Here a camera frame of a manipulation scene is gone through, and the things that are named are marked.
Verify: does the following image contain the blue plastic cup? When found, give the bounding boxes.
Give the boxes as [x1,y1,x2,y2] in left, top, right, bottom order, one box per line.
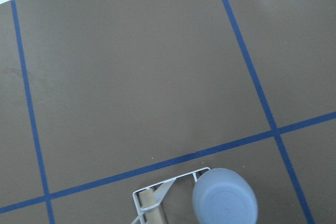
[192,168,258,223]

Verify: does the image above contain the white cup holder rack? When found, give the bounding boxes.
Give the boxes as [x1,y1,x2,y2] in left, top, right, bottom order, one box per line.
[131,166,211,223]

